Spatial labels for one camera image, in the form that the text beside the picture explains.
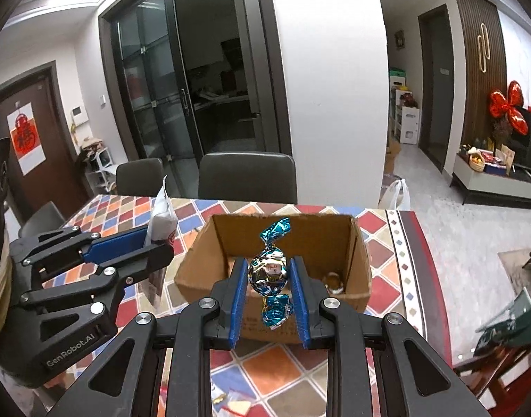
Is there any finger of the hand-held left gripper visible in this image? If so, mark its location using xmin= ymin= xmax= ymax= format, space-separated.
xmin=10 ymin=225 xmax=150 ymax=267
xmin=21 ymin=242 xmax=176 ymax=314

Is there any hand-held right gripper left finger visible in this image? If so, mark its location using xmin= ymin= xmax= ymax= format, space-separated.
xmin=46 ymin=257 xmax=251 ymax=417

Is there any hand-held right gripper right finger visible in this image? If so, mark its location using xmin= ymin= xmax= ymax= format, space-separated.
xmin=290 ymin=256 xmax=487 ymax=417

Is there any long white brown sachet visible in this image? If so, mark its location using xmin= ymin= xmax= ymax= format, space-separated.
xmin=140 ymin=176 xmax=179 ymax=309

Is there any blue foil candy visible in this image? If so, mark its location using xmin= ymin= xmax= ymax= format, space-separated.
xmin=248 ymin=217 xmax=296 ymax=333

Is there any brown cardboard box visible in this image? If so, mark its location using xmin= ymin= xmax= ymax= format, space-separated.
xmin=174 ymin=214 xmax=372 ymax=344

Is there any gold foil candy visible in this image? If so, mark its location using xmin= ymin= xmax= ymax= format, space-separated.
xmin=324 ymin=271 xmax=346 ymax=294

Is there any grey dining chair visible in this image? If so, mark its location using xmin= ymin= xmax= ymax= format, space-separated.
xmin=115 ymin=157 xmax=165 ymax=196
xmin=198 ymin=152 xmax=298 ymax=205
xmin=18 ymin=202 xmax=66 ymax=239

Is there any white plastic stool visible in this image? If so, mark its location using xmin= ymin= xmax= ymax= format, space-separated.
xmin=85 ymin=148 xmax=118 ymax=194

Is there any clear pink packet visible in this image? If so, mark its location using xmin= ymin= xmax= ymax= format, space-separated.
xmin=211 ymin=382 xmax=266 ymax=417

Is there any colourful chequered tablecloth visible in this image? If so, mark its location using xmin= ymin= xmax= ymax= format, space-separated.
xmin=52 ymin=194 xmax=455 ymax=417

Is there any dark brown entrance door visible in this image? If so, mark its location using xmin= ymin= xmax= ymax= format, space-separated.
xmin=0 ymin=63 xmax=90 ymax=227

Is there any red white door poster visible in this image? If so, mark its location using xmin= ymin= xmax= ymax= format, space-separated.
xmin=7 ymin=102 xmax=47 ymax=174

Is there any white plastic bag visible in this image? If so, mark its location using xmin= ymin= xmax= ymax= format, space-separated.
xmin=378 ymin=178 xmax=411 ymax=211

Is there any black framed sliding glass door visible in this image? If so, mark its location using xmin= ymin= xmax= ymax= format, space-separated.
xmin=98 ymin=0 xmax=205 ymax=170

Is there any wooden chair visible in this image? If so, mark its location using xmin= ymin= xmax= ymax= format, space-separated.
xmin=454 ymin=339 xmax=531 ymax=413

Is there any dark green garment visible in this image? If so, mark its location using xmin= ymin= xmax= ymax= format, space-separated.
xmin=474 ymin=291 xmax=531 ymax=357

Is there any small white cabinet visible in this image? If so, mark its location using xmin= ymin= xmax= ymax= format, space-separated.
xmin=398 ymin=106 xmax=421 ymax=145

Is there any low white tv cabinet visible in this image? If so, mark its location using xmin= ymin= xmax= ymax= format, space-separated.
xmin=450 ymin=152 xmax=531 ymax=207

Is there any dark hallway door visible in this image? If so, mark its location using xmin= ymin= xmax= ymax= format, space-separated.
xmin=418 ymin=4 xmax=455 ymax=172

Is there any red bow foil balloon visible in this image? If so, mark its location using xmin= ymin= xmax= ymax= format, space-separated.
xmin=489 ymin=80 xmax=531 ymax=135

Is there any gold loop wall ornament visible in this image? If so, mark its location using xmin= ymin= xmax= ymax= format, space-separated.
xmin=477 ymin=32 xmax=492 ymax=72

